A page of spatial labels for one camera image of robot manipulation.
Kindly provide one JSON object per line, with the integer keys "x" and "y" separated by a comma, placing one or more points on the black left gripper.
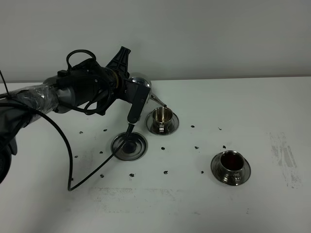
{"x": 116, "y": 74}

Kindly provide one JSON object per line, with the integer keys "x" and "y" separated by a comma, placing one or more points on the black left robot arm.
{"x": 85, "y": 86}

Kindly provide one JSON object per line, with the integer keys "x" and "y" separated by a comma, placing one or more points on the far stainless steel teacup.
{"x": 162, "y": 119}

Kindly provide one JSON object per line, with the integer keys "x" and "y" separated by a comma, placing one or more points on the stainless steel teacup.
{"x": 233, "y": 163}
{"x": 162, "y": 119}

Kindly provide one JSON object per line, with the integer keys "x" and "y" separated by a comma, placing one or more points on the far stainless steel saucer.
{"x": 172, "y": 129}

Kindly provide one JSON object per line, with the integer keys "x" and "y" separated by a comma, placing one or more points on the stainless steel teapot saucer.
{"x": 134, "y": 147}

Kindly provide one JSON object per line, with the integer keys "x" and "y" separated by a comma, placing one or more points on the near stainless steel saucer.
{"x": 223, "y": 176}

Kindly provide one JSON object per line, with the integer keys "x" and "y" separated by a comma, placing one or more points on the near stainless steel teacup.
{"x": 233, "y": 163}

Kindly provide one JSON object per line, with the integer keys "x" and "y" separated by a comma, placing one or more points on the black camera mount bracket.
{"x": 138, "y": 104}

